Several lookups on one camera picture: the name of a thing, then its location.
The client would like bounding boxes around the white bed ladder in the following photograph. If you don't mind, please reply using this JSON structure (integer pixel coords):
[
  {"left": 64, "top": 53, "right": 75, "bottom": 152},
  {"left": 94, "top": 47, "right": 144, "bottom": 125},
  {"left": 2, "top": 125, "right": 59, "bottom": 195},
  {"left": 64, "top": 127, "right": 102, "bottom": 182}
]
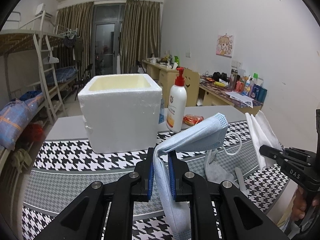
[{"left": 33, "top": 11, "right": 66, "bottom": 124}]

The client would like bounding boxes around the wooden desk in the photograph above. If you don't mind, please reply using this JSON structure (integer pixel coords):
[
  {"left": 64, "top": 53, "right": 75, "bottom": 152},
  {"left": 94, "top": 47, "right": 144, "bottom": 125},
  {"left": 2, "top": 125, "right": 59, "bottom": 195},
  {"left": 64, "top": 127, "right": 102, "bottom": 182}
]
[
  {"left": 142, "top": 60, "right": 178, "bottom": 98},
  {"left": 199, "top": 76, "right": 263, "bottom": 115}
]

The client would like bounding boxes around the red snack packet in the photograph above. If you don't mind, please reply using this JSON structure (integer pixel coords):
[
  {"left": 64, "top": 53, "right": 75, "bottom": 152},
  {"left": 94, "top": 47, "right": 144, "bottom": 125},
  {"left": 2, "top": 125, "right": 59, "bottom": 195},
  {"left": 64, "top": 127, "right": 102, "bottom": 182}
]
[{"left": 183, "top": 114, "right": 204, "bottom": 126}]

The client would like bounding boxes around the brown curtain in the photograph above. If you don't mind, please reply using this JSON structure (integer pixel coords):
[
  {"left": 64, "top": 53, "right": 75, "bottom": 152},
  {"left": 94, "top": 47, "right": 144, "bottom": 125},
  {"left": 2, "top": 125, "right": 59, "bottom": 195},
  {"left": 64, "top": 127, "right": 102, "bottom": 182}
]
[
  {"left": 120, "top": 0, "right": 161, "bottom": 74},
  {"left": 55, "top": 2, "right": 94, "bottom": 77}
]

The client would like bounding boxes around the anime girl wall poster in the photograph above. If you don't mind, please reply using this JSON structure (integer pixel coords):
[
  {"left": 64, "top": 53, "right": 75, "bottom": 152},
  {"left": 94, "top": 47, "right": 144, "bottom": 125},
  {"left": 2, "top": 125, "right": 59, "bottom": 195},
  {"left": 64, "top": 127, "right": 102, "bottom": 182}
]
[{"left": 216, "top": 34, "right": 234, "bottom": 58}]

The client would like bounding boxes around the far wooden desk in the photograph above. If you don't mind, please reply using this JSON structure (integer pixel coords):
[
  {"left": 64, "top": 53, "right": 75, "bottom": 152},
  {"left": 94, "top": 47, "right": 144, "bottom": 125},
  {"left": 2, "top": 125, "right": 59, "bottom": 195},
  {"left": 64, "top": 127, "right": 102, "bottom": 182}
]
[{"left": 142, "top": 60, "right": 178, "bottom": 98}]

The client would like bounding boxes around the clear blue water bottle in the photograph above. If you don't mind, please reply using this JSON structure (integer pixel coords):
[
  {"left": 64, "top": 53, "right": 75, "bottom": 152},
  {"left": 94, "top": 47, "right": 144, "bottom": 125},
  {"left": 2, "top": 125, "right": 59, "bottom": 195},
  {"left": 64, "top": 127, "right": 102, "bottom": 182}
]
[{"left": 158, "top": 98, "right": 164, "bottom": 124}]

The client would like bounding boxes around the left brown curtain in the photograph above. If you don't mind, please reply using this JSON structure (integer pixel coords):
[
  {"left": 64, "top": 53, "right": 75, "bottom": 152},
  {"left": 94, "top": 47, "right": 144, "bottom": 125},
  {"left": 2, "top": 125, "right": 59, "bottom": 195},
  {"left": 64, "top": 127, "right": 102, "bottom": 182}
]
[{"left": 55, "top": 2, "right": 94, "bottom": 77}]

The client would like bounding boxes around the black folding chair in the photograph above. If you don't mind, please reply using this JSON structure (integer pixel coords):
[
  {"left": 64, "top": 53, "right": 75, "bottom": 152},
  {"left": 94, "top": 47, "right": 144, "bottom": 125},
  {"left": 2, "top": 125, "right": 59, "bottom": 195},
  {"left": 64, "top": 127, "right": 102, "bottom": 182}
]
[{"left": 74, "top": 64, "right": 93, "bottom": 100}]

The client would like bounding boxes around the light blue face mask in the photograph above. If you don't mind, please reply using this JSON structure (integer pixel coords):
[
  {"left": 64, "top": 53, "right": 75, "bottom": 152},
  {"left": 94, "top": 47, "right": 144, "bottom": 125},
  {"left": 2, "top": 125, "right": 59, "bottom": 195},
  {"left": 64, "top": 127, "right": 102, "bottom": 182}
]
[{"left": 153, "top": 113, "right": 242, "bottom": 239}]

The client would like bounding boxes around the right brown curtain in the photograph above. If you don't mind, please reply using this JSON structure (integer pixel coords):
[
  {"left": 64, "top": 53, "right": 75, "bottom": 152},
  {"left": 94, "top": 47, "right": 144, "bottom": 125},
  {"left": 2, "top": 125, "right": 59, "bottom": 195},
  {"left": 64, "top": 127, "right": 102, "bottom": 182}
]
[{"left": 120, "top": 0, "right": 161, "bottom": 74}]

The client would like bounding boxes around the white lotion pump bottle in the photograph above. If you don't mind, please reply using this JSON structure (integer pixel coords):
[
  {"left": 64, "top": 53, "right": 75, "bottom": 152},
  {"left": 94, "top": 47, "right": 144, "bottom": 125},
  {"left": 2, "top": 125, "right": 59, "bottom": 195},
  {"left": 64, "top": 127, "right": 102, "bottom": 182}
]
[{"left": 166, "top": 67, "right": 187, "bottom": 133}]

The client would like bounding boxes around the white air conditioner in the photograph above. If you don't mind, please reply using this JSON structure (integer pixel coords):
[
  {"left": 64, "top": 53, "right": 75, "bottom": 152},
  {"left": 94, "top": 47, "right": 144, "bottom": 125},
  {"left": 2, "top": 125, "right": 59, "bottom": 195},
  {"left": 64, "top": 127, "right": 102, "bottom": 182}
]
[{"left": 35, "top": 3, "right": 53, "bottom": 18}]

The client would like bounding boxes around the glass balcony door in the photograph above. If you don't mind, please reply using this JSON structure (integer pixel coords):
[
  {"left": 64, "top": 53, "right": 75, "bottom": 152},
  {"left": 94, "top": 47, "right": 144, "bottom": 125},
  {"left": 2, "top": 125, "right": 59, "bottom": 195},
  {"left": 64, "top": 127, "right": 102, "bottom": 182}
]
[{"left": 92, "top": 3, "right": 125, "bottom": 75}]

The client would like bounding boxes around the metal bunk bed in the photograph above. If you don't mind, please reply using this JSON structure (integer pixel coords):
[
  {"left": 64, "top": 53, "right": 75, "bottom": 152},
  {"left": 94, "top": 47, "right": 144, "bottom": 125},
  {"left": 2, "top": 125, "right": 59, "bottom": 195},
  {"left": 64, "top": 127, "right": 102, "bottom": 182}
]
[{"left": 0, "top": 10, "right": 83, "bottom": 156}]

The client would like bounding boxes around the white plastic packaging bag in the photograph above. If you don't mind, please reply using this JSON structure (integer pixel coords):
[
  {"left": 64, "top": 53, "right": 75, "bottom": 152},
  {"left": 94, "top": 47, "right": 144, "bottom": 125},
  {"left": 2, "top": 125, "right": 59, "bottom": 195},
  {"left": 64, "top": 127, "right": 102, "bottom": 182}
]
[{"left": 245, "top": 111, "right": 282, "bottom": 170}]

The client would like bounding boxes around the white styrofoam box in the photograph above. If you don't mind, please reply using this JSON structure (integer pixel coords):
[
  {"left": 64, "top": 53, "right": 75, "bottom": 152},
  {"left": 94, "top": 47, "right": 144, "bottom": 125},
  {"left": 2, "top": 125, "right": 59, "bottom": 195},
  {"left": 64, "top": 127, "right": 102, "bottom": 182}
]
[{"left": 78, "top": 74, "right": 162, "bottom": 153}]

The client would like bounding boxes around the person's right hand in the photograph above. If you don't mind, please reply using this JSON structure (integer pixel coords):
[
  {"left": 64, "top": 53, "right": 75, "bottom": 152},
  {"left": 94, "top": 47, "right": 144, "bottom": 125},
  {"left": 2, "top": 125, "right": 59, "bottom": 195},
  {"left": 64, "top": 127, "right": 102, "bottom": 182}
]
[{"left": 291, "top": 186, "right": 306, "bottom": 221}]

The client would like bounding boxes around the red plastic bag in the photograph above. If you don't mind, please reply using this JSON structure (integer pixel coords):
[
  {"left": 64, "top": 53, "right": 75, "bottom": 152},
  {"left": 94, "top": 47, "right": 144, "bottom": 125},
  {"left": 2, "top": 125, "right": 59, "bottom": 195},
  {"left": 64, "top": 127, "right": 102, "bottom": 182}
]
[{"left": 23, "top": 123, "right": 43, "bottom": 142}]

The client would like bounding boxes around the near wooden desk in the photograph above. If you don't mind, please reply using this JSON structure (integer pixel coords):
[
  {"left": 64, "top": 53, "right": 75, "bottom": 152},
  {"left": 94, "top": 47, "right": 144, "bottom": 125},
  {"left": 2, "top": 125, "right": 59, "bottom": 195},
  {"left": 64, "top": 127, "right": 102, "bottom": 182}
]
[{"left": 199, "top": 76, "right": 263, "bottom": 115}]

